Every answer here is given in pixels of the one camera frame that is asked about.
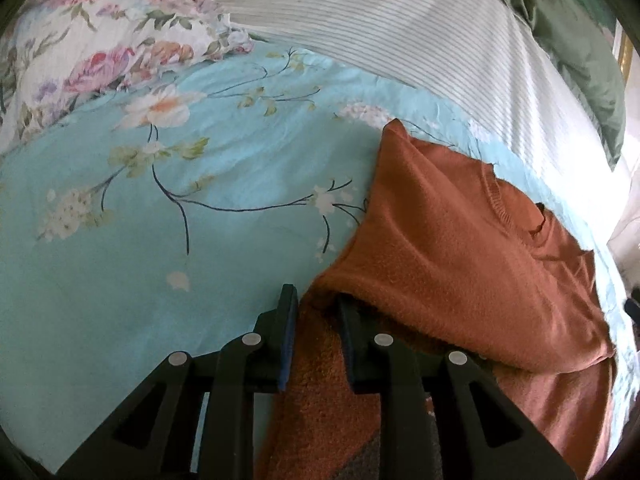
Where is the rust orange knit sweater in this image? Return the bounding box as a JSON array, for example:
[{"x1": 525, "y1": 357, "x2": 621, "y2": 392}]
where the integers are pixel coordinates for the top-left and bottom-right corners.
[{"x1": 255, "y1": 119, "x2": 617, "y2": 480}]

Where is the white floral pillow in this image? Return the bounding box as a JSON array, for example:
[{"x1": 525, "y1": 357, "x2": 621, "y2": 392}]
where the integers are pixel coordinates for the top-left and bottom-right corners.
[{"x1": 0, "y1": 0, "x2": 255, "y2": 153}]

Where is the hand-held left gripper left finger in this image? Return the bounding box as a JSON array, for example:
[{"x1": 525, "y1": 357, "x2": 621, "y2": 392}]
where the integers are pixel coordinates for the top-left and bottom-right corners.
[{"x1": 56, "y1": 284, "x2": 300, "y2": 480}]

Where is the green pillow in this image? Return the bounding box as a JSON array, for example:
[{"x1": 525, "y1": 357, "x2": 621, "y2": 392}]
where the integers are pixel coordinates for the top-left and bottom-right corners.
[{"x1": 492, "y1": 0, "x2": 627, "y2": 171}]

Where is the white striped blanket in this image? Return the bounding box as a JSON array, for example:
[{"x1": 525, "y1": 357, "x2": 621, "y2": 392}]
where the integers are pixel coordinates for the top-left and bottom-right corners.
[{"x1": 200, "y1": 0, "x2": 632, "y2": 241}]

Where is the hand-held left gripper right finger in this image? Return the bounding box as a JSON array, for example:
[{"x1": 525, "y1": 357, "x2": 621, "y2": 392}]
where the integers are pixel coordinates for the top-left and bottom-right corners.
[{"x1": 338, "y1": 296, "x2": 581, "y2": 480}]

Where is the light blue floral bed sheet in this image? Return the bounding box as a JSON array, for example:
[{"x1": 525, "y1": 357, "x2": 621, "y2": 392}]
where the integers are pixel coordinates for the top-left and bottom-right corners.
[{"x1": 0, "y1": 42, "x2": 637, "y2": 475}]

